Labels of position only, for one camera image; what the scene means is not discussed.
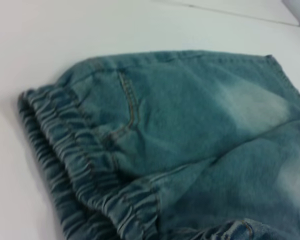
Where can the blue denim shorts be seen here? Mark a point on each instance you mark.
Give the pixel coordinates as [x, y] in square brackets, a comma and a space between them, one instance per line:
[180, 140]

